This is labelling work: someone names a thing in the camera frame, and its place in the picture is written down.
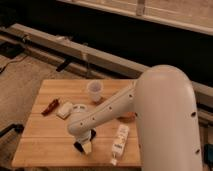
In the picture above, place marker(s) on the wooden table board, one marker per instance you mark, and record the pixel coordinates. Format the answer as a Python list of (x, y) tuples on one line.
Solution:
[(45, 141)]

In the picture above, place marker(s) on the orange bowl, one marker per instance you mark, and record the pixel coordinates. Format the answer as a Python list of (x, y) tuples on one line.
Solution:
[(127, 117)]

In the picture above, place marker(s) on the black clamp handle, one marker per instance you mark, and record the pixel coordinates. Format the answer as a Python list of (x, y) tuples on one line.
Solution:
[(18, 128)]

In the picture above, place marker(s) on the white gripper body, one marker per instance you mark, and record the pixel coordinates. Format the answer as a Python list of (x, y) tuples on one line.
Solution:
[(85, 138)]

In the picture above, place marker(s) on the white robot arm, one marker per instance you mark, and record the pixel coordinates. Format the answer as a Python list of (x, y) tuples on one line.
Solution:
[(164, 104)]

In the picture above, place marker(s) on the black device on floor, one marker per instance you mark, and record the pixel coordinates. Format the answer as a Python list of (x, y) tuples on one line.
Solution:
[(10, 50)]

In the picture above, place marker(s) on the white squeeze bottle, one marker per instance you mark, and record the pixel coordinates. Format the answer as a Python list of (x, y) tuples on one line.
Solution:
[(119, 143)]

